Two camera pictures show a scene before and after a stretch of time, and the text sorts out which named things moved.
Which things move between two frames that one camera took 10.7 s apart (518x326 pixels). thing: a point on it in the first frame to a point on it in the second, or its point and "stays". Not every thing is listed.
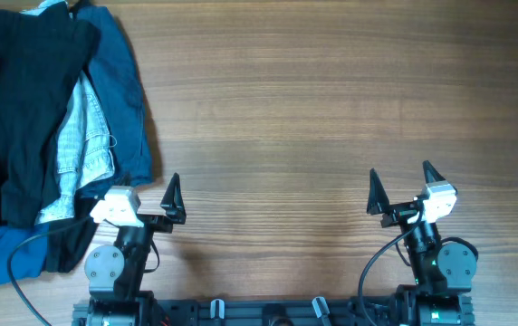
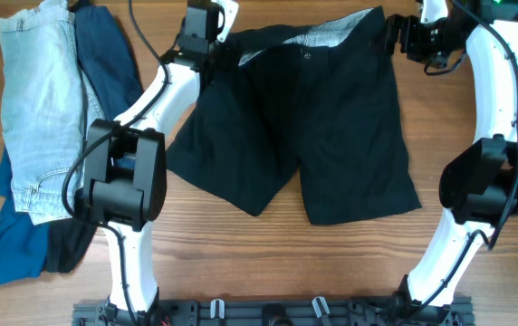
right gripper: (378, 203) to (408, 46)
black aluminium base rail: (274, 311) stays
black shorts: (32, 61) to (317, 100)
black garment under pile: (67, 241) stays
